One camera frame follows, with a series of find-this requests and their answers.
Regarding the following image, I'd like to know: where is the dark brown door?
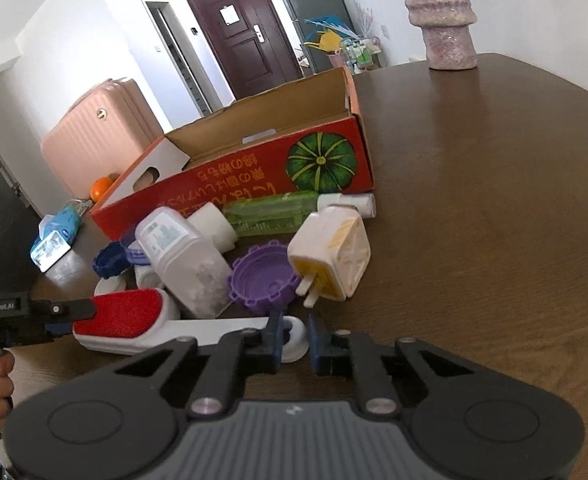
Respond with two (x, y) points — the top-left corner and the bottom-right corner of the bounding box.
(187, 0), (303, 100)

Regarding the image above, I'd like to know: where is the purple gear-shaped lid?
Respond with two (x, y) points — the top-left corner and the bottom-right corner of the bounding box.
(228, 240), (300, 316)

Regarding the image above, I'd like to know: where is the pink textured vase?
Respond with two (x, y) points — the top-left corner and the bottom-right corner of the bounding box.
(405, 0), (477, 72)

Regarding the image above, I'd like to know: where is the large white plastic jar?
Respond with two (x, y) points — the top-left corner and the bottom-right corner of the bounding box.
(134, 207), (232, 320)

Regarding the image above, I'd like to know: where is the small white bottle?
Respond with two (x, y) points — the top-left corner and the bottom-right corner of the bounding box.
(187, 203), (239, 254)

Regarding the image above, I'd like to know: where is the orange fruit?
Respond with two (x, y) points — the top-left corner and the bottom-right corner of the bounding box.
(89, 177), (114, 204)

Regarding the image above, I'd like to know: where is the blue tissue pack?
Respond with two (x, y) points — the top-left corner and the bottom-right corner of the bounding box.
(29, 198), (93, 273)

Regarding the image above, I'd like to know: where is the red white lint brush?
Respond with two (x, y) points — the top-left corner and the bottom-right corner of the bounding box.
(72, 287), (307, 364)

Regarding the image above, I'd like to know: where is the red cardboard pumpkin box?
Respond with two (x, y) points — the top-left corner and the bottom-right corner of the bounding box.
(90, 68), (374, 240)

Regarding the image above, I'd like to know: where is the green spray bottle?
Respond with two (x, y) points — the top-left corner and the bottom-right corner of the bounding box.
(222, 191), (376, 237)

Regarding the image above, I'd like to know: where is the white round jar lid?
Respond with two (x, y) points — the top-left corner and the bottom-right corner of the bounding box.
(93, 275), (127, 296)

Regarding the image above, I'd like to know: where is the pink suitcase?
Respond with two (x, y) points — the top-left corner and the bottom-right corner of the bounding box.
(40, 78), (164, 198)

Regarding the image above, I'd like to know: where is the cluttered shelf with bags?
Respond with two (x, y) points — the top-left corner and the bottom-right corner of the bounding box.
(303, 15), (383, 75)

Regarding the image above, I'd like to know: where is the black box at left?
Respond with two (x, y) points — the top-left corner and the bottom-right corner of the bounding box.
(0, 176), (40, 292)

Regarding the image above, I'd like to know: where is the dark blue gear-shaped lid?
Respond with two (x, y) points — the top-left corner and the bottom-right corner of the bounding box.
(92, 242), (131, 280)

